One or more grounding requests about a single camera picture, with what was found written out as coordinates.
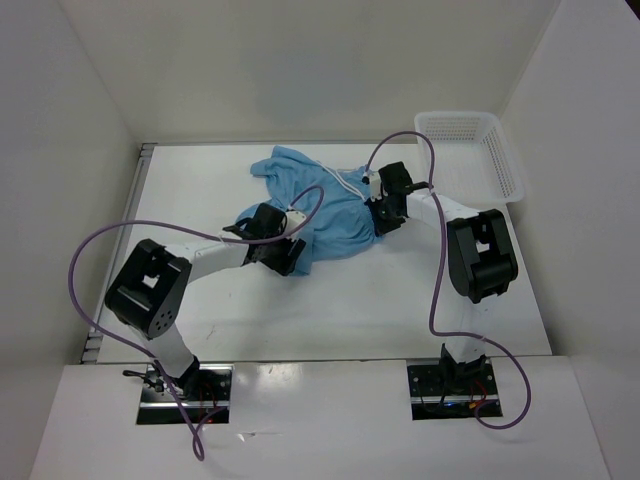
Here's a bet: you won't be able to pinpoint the light blue shorts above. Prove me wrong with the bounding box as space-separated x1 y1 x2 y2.
249 146 378 276

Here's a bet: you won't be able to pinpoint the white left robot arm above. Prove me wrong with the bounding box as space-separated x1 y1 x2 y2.
105 203 309 400

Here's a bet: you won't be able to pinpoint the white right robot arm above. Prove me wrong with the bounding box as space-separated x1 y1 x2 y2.
362 162 518 393

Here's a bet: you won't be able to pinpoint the white plastic basket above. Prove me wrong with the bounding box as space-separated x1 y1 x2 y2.
414 111 525 205

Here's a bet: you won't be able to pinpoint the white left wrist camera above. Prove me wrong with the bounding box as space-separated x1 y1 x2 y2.
283 209 307 238

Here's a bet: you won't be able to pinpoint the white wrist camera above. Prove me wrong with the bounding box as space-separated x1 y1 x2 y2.
283 209 307 238
362 171 384 202

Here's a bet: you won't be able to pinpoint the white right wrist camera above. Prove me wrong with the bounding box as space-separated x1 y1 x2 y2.
362 171 384 202

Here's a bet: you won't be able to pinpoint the aluminium table edge rail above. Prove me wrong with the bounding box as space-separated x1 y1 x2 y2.
67 142 158 363

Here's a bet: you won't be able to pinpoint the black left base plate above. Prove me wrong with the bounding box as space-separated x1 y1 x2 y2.
123 364 233 425

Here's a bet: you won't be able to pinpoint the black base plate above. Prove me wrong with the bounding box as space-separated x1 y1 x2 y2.
123 364 233 425
407 362 503 421

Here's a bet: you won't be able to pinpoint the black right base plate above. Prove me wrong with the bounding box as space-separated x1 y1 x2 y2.
407 362 503 421

